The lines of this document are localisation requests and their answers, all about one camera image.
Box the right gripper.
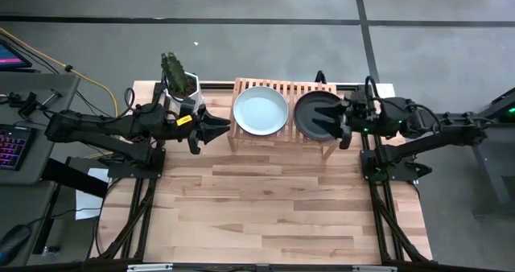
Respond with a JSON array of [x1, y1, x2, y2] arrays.
[[312, 101, 381, 150]]

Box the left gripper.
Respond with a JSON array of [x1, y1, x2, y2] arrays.
[[171, 104, 232, 155]]

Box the dark green plate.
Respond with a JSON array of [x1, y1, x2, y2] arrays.
[[293, 89, 344, 142]]

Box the pale blue plate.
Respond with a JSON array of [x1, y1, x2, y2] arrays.
[[233, 85, 290, 137]]

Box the wooden slatted shelf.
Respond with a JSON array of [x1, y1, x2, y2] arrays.
[[227, 77, 341, 161]]

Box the white plant pot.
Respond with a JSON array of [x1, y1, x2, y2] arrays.
[[163, 71, 205, 116]]

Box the green cactus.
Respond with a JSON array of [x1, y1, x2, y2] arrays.
[[160, 52, 190, 97]]

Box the black flat bar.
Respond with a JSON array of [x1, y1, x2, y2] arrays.
[[41, 158, 109, 199]]

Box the white paper sheet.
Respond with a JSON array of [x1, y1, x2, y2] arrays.
[[75, 167, 110, 220]]

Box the black clamp tool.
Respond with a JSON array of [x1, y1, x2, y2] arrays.
[[0, 89, 64, 118]]

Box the backlit keyboard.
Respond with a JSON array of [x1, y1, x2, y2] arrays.
[[0, 123, 36, 171]]

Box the grey side desk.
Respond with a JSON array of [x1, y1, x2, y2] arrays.
[[0, 71, 80, 267]]

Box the screen with pink display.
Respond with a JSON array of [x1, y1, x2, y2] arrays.
[[0, 38, 33, 70]]

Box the black computer mouse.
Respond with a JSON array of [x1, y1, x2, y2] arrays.
[[0, 223, 32, 267]]

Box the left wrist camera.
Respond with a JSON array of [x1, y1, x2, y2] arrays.
[[179, 97, 197, 117]]

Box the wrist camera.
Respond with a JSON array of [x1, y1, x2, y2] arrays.
[[348, 87, 375, 114], [179, 97, 197, 117]]

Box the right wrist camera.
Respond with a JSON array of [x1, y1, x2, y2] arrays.
[[348, 87, 375, 114]]

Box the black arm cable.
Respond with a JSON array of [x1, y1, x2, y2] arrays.
[[364, 75, 381, 104], [123, 87, 137, 113]]

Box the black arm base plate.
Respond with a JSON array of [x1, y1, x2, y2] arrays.
[[360, 149, 420, 183], [106, 147, 167, 179]]

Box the black frame struts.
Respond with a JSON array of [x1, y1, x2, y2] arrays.
[[368, 181, 431, 265], [86, 177, 159, 265]]

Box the yellow cable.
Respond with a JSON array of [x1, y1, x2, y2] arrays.
[[0, 27, 119, 118]]

